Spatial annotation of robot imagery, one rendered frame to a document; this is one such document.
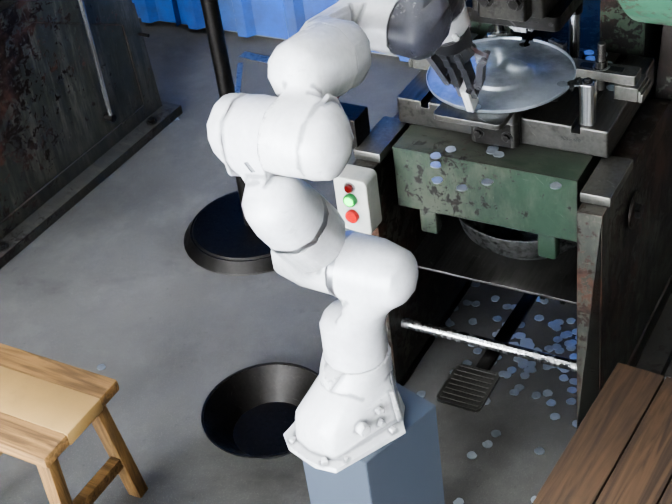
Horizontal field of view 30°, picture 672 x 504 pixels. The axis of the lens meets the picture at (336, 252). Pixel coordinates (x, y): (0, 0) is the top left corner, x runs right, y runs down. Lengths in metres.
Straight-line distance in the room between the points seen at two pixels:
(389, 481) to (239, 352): 0.95
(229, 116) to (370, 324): 0.46
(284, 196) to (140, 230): 1.85
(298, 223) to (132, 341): 1.47
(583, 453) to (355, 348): 0.48
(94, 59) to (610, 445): 2.09
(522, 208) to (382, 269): 0.62
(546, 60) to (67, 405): 1.17
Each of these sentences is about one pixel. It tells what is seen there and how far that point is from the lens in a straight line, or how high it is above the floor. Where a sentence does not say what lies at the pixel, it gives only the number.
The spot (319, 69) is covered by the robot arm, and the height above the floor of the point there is 1.17.
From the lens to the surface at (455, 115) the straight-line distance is 2.38.
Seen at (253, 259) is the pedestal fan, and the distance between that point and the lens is 3.33.
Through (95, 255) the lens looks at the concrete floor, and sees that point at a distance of 3.54.
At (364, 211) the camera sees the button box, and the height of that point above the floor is 0.55.
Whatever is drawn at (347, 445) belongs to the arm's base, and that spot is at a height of 0.47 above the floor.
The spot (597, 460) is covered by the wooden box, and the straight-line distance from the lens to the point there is 2.28.
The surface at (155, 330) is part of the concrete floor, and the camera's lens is 3.22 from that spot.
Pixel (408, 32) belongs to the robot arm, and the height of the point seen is 1.08.
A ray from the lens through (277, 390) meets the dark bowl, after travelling 2.94.
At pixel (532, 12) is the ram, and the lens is 2.46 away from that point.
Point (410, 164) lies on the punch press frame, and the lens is 2.56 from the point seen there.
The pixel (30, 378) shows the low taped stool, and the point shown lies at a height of 0.33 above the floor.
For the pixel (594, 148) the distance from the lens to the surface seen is 2.48.
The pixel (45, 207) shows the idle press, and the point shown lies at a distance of 3.74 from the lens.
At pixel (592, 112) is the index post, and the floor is 0.74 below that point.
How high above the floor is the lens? 2.01
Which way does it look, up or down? 37 degrees down
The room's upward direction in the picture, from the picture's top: 8 degrees counter-clockwise
